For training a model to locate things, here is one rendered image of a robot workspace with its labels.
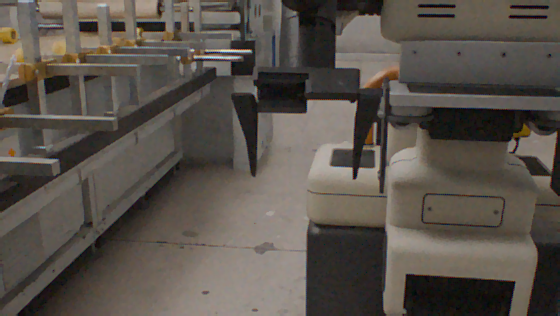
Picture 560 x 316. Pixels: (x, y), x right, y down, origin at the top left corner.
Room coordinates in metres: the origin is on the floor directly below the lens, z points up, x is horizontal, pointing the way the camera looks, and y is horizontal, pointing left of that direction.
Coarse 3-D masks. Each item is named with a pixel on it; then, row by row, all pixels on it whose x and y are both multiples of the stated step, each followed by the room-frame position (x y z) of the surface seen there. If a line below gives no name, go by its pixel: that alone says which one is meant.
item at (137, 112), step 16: (192, 80) 3.10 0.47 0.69; (208, 80) 3.42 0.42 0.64; (160, 96) 2.59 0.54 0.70; (176, 96) 2.81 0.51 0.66; (128, 112) 2.23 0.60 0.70; (144, 112) 2.38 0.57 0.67; (160, 112) 2.57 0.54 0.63; (128, 128) 2.20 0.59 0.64; (64, 144) 1.75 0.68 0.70; (80, 144) 1.80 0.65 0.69; (96, 144) 1.92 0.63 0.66; (64, 160) 1.69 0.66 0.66; (80, 160) 1.79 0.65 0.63; (16, 176) 1.44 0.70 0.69; (32, 176) 1.52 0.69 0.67; (48, 176) 1.59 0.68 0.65; (32, 192) 1.51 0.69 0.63; (0, 208) 1.36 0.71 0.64
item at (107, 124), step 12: (0, 120) 1.43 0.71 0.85; (12, 120) 1.42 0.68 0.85; (24, 120) 1.42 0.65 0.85; (36, 120) 1.42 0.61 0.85; (48, 120) 1.41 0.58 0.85; (60, 120) 1.41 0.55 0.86; (72, 120) 1.40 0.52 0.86; (84, 120) 1.40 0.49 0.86; (96, 120) 1.39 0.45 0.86; (108, 120) 1.39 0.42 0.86
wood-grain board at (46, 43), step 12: (60, 36) 3.49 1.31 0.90; (84, 36) 3.48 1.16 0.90; (96, 36) 3.47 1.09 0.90; (120, 36) 3.46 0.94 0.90; (0, 48) 2.78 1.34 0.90; (12, 48) 2.78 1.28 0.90; (48, 48) 2.77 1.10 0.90; (0, 60) 2.29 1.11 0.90; (0, 84) 1.74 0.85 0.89; (12, 84) 1.80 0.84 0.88; (24, 84) 1.87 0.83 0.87
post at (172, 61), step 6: (168, 0) 2.88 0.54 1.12; (168, 6) 2.88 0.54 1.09; (168, 12) 2.88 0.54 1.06; (168, 18) 2.88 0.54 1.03; (168, 24) 2.88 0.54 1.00; (174, 24) 2.90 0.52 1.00; (168, 30) 2.88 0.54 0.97; (174, 30) 2.90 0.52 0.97; (168, 60) 2.88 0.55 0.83; (174, 60) 2.88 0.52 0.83; (168, 66) 2.88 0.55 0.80; (174, 66) 2.88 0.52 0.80; (168, 72) 2.88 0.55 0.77; (174, 72) 2.88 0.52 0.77; (168, 78) 2.88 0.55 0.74; (174, 78) 2.87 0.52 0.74
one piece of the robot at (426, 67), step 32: (416, 64) 0.81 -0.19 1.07; (448, 64) 0.81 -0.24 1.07; (480, 64) 0.80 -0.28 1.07; (512, 64) 0.79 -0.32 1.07; (544, 64) 0.79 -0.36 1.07; (384, 96) 0.76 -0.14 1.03; (416, 96) 0.73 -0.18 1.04; (448, 96) 0.72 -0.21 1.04; (480, 96) 0.72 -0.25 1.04; (512, 96) 0.71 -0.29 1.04; (544, 96) 0.72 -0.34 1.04; (384, 128) 0.75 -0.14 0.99; (448, 128) 0.82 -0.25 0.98; (480, 128) 0.81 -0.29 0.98; (512, 128) 0.81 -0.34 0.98; (544, 128) 0.81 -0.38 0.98; (384, 160) 0.75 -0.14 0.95
